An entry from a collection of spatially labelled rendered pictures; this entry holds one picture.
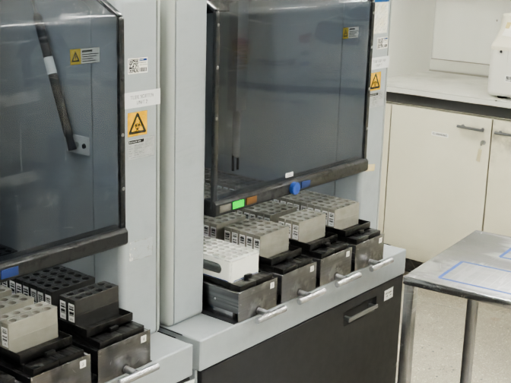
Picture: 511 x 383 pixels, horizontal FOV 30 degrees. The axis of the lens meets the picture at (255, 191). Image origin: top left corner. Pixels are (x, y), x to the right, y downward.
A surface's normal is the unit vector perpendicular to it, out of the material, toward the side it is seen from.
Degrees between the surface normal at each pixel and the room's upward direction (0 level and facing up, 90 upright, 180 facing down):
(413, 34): 90
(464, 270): 0
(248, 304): 90
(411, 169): 90
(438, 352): 0
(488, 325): 0
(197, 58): 90
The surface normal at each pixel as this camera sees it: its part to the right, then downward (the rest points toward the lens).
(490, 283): 0.03, -0.97
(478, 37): -0.63, 0.18
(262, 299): 0.78, 0.19
